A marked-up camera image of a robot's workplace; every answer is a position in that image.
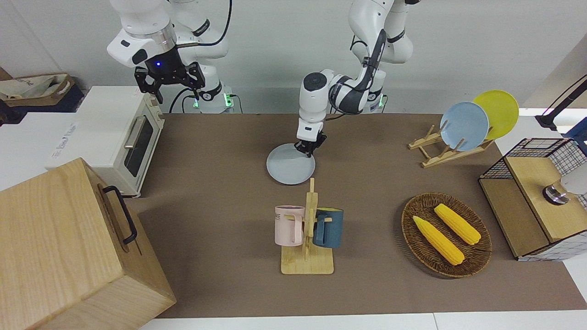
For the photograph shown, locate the wooden mug rack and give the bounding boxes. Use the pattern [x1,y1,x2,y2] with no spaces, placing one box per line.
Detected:
[281,178,335,275]

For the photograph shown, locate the pink mug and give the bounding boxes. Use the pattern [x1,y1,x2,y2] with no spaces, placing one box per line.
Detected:
[274,205,306,247]

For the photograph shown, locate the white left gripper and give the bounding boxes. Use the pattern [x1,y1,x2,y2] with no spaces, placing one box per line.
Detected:
[294,118,327,156]

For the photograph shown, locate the brown table mat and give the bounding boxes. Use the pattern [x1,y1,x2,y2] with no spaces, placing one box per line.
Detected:
[133,112,587,319]

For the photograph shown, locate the white toaster oven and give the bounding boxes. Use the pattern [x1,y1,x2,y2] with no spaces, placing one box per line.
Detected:
[46,86,165,198]

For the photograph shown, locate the white device with metal tip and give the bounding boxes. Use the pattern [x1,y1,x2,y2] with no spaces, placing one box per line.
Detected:
[543,169,587,205]

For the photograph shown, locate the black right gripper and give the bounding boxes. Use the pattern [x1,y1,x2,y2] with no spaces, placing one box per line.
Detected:
[134,48,205,104]

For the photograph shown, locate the gray round plate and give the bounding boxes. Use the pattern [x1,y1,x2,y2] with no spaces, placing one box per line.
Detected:
[266,143,316,186]

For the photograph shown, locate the toaster oven door handle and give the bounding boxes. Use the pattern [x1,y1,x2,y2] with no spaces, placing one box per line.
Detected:
[123,115,147,149]

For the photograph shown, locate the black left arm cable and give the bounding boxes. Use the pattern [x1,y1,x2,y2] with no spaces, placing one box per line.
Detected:
[350,27,387,94]

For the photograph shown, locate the beige tote bag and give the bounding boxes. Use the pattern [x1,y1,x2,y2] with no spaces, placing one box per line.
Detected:
[0,73,77,109]

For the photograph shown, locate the yellow corn cob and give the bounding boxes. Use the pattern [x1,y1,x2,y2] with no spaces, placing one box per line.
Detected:
[433,203,482,246]
[412,215,465,266]

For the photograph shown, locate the black metal box handle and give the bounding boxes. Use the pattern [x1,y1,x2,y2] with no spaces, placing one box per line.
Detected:
[103,185,138,245]

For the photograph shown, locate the light blue plate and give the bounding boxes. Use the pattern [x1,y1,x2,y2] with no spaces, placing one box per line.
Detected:
[439,101,490,152]

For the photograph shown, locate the wire and wood shelf basket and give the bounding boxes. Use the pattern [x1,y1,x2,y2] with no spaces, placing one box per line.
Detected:
[478,137,587,262]

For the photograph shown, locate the wooden plate rack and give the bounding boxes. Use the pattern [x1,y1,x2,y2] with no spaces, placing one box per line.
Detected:
[408,125,495,169]

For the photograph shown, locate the brown wicker basket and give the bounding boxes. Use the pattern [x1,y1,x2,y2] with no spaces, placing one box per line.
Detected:
[401,192,493,279]

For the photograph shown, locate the light wooden box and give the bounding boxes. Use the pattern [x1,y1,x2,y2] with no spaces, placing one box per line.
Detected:
[0,158,177,330]

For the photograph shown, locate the yellow plate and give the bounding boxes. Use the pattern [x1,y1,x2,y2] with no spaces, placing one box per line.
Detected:
[472,89,520,141]

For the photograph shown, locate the dark blue mug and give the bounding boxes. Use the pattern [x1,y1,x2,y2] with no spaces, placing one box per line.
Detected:
[313,207,344,249]

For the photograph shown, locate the black cable with silver connector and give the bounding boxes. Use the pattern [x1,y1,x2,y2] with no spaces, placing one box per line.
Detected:
[177,0,233,49]

